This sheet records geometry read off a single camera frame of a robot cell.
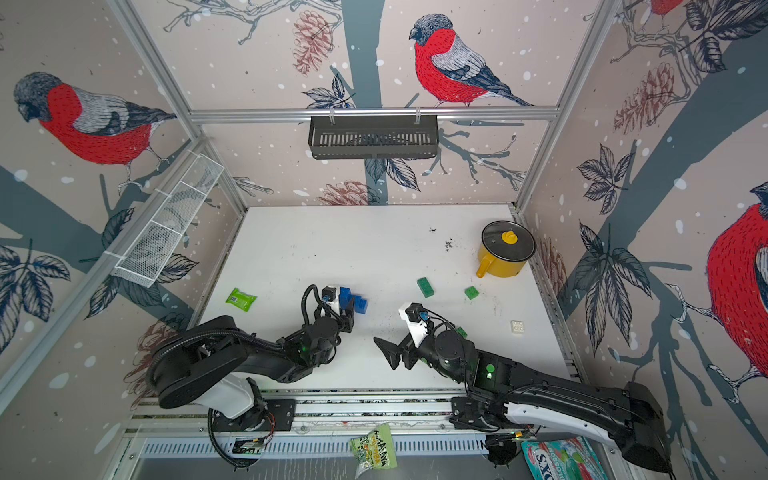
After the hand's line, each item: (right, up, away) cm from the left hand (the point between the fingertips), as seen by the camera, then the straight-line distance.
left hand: (351, 293), depth 86 cm
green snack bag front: (+8, -33, -17) cm, 38 cm away
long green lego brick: (+23, 0, +11) cm, 26 cm away
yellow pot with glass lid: (+50, +13, +11) cm, 53 cm away
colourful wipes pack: (+51, -33, -20) cm, 64 cm away
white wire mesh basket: (-56, +13, -5) cm, 57 cm away
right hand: (+12, -4, -16) cm, 20 cm away
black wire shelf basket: (0, +52, +21) cm, 56 cm away
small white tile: (+50, -10, +1) cm, 51 cm away
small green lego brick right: (+38, -1, +9) cm, 39 cm away
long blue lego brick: (-2, -1, 0) cm, 2 cm away
